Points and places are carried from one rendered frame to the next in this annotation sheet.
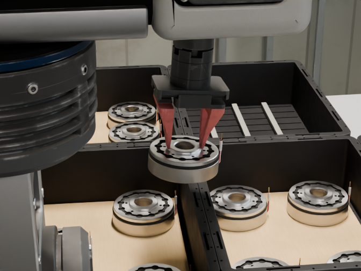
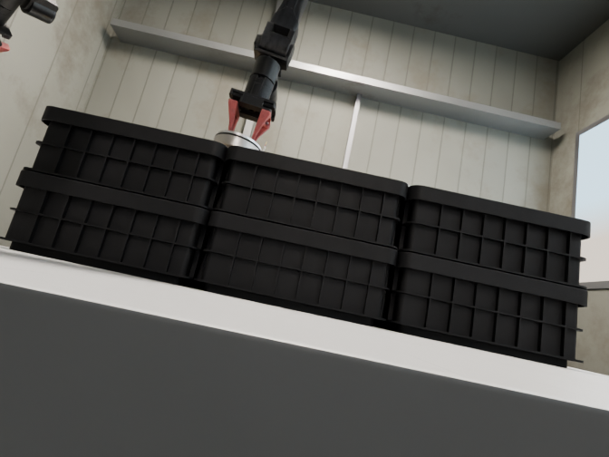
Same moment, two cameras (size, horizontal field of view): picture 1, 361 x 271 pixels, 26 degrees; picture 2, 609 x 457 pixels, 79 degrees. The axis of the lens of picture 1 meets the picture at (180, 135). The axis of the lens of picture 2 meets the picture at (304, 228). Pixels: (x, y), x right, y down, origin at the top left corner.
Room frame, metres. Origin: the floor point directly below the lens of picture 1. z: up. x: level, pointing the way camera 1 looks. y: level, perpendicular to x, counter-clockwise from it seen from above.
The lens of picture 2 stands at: (0.31, -0.26, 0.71)
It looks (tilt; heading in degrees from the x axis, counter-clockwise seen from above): 12 degrees up; 6
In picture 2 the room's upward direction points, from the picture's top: 12 degrees clockwise
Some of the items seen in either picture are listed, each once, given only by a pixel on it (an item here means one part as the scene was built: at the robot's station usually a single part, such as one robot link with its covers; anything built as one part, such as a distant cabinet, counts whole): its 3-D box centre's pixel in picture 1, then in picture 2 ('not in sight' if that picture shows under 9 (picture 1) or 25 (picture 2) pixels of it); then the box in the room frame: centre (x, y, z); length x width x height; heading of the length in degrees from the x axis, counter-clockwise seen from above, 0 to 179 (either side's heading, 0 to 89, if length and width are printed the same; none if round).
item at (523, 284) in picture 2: not in sight; (439, 308); (1.08, -0.48, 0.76); 0.40 x 0.30 x 0.12; 6
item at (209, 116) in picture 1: (194, 117); (251, 124); (1.03, -0.02, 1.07); 0.07 x 0.07 x 0.09; 10
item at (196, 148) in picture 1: (184, 147); not in sight; (1.03, -0.01, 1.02); 0.05 x 0.05 x 0.01
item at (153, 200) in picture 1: (143, 202); not in sight; (1.13, 0.06, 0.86); 0.05 x 0.05 x 0.01
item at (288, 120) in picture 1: (248, 124); not in sight; (1.45, -0.14, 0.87); 0.40 x 0.30 x 0.11; 6
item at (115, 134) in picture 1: (134, 133); not in sight; (1.42, 0.09, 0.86); 0.10 x 0.10 x 0.01
